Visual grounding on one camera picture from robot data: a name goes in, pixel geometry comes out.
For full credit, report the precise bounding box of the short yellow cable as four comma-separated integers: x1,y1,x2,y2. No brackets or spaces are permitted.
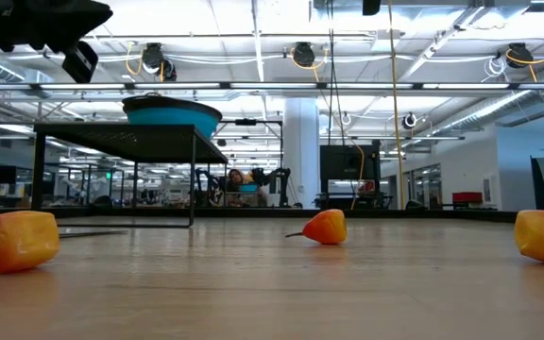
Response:
349,141,366,212

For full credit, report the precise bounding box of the black metal table frame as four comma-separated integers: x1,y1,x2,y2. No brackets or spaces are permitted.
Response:
0,207,521,224

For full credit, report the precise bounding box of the black perforated metal shelf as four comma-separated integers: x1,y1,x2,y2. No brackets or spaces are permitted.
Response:
30,122,230,229

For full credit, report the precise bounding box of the small orange pepper with stem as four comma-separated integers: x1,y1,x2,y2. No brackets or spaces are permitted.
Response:
284,209,349,246

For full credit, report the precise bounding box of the white square pillar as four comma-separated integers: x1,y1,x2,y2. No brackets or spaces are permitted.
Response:
282,97,321,209

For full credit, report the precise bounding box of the red box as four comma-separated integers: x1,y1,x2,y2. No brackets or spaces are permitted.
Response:
451,191,485,205

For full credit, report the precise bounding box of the long ceiling light bar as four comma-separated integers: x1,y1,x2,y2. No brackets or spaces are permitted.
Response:
0,80,544,94

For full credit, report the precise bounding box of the black hanging cable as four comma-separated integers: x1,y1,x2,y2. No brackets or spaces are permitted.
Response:
324,0,351,148

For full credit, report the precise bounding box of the blue collapsible bowl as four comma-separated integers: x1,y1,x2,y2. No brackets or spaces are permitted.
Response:
121,93,224,139

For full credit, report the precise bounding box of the person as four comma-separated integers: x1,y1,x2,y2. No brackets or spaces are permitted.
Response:
224,168,269,208

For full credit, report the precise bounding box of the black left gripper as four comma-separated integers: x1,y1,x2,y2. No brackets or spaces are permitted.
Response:
0,0,114,85

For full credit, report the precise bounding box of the black background gantry frame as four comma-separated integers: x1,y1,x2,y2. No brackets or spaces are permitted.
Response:
208,118,284,209

